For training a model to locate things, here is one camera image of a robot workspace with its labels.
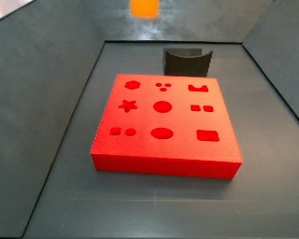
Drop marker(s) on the yellow oval peg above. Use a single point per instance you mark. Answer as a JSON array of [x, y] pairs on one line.
[[144, 9]]

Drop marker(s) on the red shape-sorter block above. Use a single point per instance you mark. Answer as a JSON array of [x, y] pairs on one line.
[[165, 126]]

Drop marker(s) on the black curved fixture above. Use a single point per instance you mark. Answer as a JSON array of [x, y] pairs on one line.
[[185, 62]]

